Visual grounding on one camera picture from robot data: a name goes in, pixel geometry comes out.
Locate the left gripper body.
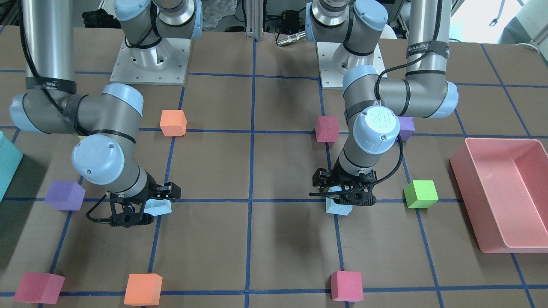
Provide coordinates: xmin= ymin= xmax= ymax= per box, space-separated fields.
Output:
xmin=329 ymin=169 xmax=377 ymax=206

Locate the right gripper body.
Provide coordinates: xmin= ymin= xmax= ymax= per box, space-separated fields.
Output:
xmin=110 ymin=190 xmax=155 ymax=227

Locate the light blue block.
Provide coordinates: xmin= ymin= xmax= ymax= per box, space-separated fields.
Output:
xmin=143 ymin=199 xmax=172 ymax=216
xmin=325 ymin=198 xmax=354 ymax=216

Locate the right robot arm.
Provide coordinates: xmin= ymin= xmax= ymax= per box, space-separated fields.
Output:
xmin=9 ymin=0 xmax=203 ymax=228

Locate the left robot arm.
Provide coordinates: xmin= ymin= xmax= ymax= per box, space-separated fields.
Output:
xmin=305 ymin=0 xmax=459 ymax=206

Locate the green block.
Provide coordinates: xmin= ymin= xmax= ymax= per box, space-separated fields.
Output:
xmin=403 ymin=180 xmax=439 ymax=208

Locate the purple block near teal tray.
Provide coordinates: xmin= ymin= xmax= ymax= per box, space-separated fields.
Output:
xmin=45 ymin=180 xmax=86 ymax=211

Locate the pink block near base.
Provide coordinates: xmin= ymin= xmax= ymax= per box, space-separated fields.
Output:
xmin=314 ymin=116 xmax=339 ymax=143

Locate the purple block near pink tray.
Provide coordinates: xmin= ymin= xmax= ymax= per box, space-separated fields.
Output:
xmin=399 ymin=116 xmax=415 ymax=142

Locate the orange block far side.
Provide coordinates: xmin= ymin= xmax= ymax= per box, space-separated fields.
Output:
xmin=124 ymin=273 xmax=163 ymax=306

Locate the pink block front middle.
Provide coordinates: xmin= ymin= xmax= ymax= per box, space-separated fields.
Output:
xmin=330 ymin=270 xmax=364 ymax=302

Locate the orange block near bases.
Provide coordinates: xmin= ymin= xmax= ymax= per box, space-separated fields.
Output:
xmin=159 ymin=110 xmax=187 ymax=137

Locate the pink block far corner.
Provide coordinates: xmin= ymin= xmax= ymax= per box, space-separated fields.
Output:
xmin=13 ymin=272 xmax=65 ymax=304

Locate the teal tray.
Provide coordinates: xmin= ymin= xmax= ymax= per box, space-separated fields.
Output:
xmin=0 ymin=131 xmax=23 ymax=201

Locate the pink tray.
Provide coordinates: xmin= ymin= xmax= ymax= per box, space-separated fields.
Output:
xmin=450 ymin=138 xmax=548 ymax=253

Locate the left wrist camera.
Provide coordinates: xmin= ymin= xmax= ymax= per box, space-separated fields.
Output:
xmin=312 ymin=168 xmax=334 ymax=189

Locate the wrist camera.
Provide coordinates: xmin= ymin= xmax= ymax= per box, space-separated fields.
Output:
xmin=312 ymin=168 xmax=334 ymax=189
xmin=153 ymin=182 xmax=181 ymax=200

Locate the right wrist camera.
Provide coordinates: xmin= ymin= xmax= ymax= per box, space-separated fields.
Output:
xmin=153 ymin=182 xmax=181 ymax=200

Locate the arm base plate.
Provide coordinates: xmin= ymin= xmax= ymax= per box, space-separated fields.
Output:
xmin=316 ymin=41 xmax=385 ymax=90
xmin=110 ymin=38 xmax=192 ymax=86

